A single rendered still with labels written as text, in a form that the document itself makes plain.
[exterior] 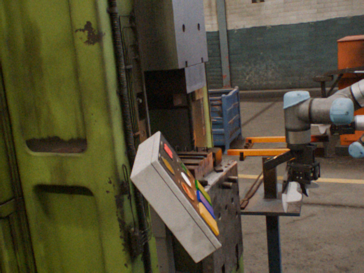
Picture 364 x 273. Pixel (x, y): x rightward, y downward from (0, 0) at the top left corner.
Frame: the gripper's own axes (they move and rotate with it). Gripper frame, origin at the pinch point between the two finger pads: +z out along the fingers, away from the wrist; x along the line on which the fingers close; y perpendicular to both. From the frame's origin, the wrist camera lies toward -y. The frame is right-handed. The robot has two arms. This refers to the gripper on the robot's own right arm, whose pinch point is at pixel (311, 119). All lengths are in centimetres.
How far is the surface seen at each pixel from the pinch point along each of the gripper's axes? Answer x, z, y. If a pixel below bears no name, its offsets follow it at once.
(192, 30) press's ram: -60, 39, -48
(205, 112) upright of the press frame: -15, 50, -8
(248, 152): -25.4, 27.3, 9.0
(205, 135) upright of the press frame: -20, 49, 2
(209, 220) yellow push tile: -125, 19, -1
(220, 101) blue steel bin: 305, 122, 36
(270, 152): -25.5, 17.3, 9.1
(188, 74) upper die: -67, 40, -33
